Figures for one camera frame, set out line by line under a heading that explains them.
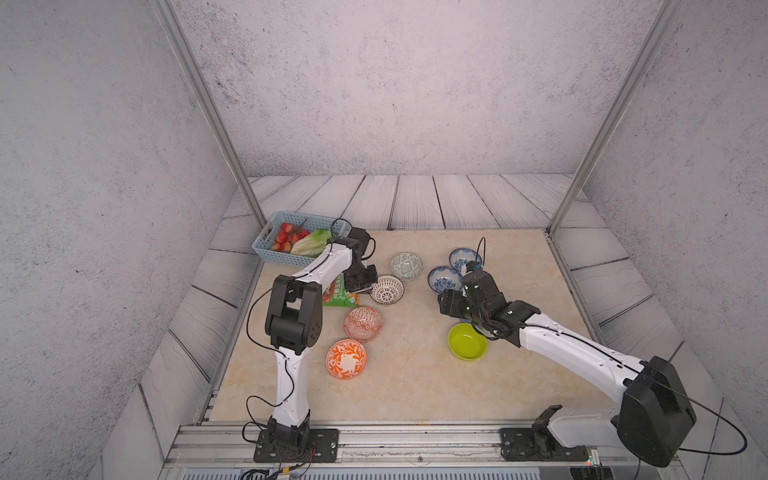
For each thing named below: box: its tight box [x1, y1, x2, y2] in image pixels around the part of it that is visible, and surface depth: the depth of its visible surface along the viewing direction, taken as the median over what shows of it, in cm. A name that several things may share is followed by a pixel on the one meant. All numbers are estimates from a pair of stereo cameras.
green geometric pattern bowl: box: [389, 252, 423, 281], surface depth 110 cm
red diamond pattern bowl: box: [343, 306, 383, 343], surface depth 95 cm
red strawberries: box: [272, 222, 311, 253], surface depth 117 cm
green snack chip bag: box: [322, 274, 360, 307], surface depth 100 cm
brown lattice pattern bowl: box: [370, 274, 405, 305], surface depth 103 cm
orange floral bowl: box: [326, 339, 368, 380], surface depth 87 cm
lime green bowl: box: [448, 323, 488, 361], surface depth 89 cm
